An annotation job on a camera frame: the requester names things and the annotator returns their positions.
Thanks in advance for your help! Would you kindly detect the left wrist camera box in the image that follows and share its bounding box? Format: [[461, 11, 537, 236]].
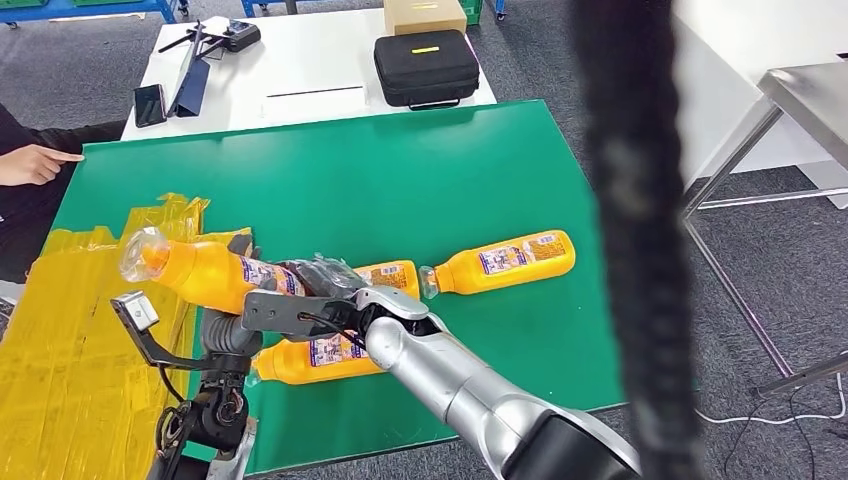
[[110, 291, 164, 366]]

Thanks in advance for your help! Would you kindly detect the black hanging braided cable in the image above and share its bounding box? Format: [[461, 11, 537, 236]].
[[569, 0, 707, 480]]

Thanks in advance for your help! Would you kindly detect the person's hand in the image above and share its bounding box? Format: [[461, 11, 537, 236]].
[[0, 144, 85, 188]]

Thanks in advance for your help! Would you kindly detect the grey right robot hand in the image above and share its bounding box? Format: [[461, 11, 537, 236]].
[[227, 233, 370, 301]]

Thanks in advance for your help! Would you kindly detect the blue rack frame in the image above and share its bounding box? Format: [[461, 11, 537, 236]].
[[0, 0, 181, 28]]

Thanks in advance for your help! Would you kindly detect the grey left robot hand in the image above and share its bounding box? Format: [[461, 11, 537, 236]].
[[200, 307, 266, 359]]

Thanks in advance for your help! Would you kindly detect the tablet with blue cover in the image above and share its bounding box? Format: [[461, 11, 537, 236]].
[[166, 21, 212, 119]]

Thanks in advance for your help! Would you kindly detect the orange bottle with clear cap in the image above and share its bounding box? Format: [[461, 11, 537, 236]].
[[419, 229, 577, 301], [354, 259, 421, 301], [246, 329, 389, 388], [119, 227, 309, 316]]

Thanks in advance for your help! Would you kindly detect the white table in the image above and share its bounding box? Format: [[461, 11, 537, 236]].
[[121, 7, 498, 142]]

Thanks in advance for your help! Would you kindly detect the black smartphone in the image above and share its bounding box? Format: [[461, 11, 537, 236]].
[[133, 83, 168, 128]]

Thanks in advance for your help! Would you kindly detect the person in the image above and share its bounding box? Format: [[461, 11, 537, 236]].
[[0, 102, 127, 283]]

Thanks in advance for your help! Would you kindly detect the steel frame table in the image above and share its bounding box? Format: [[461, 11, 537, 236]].
[[682, 62, 848, 399]]

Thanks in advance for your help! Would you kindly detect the white cabinet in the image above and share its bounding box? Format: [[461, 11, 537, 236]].
[[672, 0, 848, 210]]

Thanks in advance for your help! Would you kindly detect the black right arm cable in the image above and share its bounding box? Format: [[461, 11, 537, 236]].
[[298, 311, 367, 350]]

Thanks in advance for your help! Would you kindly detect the white floor cable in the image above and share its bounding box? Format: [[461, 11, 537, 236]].
[[695, 374, 848, 427]]

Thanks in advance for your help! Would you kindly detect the thin black rod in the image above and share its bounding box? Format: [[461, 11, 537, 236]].
[[266, 84, 364, 99]]

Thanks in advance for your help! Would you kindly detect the green table mat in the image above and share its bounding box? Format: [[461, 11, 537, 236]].
[[49, 99, 627, 475]]

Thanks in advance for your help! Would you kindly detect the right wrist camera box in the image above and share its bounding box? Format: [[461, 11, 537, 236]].
[[241, 289, 362, 342]]

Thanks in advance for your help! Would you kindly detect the black carrying case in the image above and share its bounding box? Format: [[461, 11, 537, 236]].
[[372, 29, 481, 111]]

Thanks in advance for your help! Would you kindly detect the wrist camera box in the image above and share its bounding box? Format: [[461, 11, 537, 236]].
[[241, 289, 362, 342], [110, 291, 164, 366]]

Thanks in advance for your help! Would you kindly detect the black remote controller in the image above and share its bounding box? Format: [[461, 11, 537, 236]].
[[157, 18, 262, 54]]

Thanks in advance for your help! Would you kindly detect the cardboard box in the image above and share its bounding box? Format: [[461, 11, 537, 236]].
[[382, 0, 469, 36]]

